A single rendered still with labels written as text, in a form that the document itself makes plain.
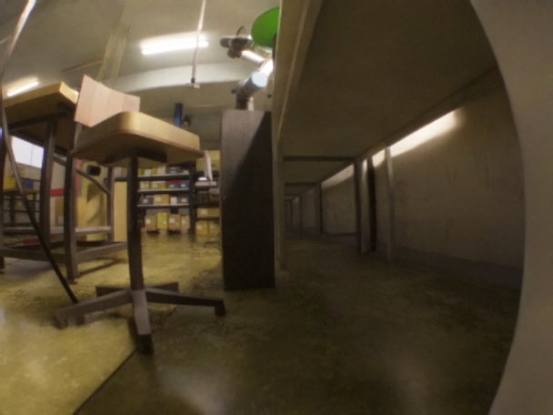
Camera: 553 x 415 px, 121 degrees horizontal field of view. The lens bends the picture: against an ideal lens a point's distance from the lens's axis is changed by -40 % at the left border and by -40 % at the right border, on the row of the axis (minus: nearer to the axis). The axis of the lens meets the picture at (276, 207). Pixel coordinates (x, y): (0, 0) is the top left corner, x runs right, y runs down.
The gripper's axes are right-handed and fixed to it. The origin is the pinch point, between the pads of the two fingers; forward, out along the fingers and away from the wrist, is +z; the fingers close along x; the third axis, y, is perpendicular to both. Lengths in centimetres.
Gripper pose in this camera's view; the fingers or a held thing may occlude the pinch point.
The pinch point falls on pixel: (264, 42)
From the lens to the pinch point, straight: 120.9
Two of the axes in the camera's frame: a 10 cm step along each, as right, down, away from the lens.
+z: 6.4, 5.4, -5.5
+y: -4.2, 8.4, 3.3
